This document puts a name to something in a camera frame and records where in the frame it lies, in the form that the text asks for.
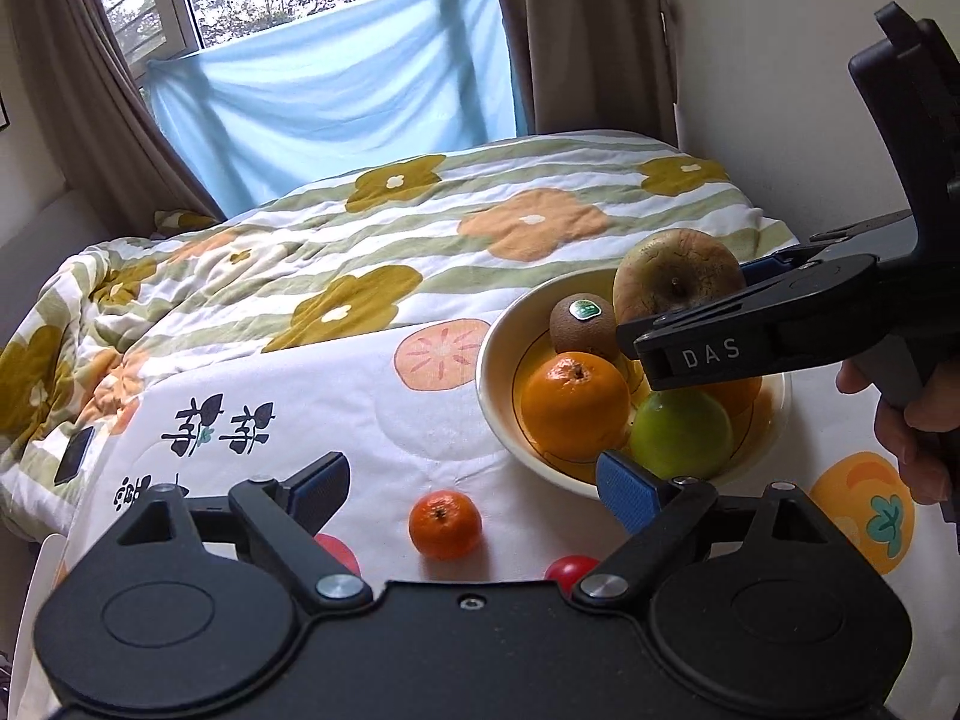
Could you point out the beige bed headboard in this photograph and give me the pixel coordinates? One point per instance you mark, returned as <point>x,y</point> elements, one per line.
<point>45,240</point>

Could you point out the large orange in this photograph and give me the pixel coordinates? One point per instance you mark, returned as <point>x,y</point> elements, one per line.
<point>576,406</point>
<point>739,394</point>

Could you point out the white table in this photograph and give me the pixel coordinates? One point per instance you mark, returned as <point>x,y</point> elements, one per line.
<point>46,559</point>

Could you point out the green apple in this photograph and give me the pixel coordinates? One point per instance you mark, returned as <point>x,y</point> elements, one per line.
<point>681,436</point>

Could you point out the wall poster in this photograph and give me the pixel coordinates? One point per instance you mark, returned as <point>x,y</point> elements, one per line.
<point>3,111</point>

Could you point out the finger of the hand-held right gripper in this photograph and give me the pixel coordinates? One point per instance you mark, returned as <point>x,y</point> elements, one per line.
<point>817,247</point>
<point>750,330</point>

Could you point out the white fruit-print cloth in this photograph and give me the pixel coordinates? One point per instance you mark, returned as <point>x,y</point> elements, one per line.
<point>420,450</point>

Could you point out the floral striped quilt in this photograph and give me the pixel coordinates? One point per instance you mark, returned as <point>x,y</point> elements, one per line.
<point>300,255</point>

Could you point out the red cherry tomato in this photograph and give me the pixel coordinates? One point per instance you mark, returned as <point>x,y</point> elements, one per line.
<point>574,570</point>

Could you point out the person's right hand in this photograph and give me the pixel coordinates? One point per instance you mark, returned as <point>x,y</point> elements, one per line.
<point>930,442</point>

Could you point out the light blue window cloth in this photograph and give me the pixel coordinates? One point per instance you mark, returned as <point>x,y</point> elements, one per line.
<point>322,105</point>

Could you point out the kiwi with green sticker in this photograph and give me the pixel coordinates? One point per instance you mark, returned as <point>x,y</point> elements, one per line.
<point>581,331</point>

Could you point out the brown russet apple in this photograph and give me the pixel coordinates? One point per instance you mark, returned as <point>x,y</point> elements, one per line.
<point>671,270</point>

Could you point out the brown curtain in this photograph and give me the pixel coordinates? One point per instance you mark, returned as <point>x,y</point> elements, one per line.
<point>592,37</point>
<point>82,105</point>

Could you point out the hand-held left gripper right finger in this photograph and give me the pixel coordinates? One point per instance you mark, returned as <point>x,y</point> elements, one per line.
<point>630,491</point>

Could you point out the black smartphone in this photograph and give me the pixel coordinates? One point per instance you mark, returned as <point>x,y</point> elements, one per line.
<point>73,457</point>

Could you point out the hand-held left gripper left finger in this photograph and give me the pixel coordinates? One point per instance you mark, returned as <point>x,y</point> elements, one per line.
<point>322,491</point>

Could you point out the small mandarin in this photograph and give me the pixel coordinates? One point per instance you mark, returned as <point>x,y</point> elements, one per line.
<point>445,526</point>

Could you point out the cream bowl with yellow print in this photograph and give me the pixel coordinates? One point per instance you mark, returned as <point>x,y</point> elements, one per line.
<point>499,390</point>

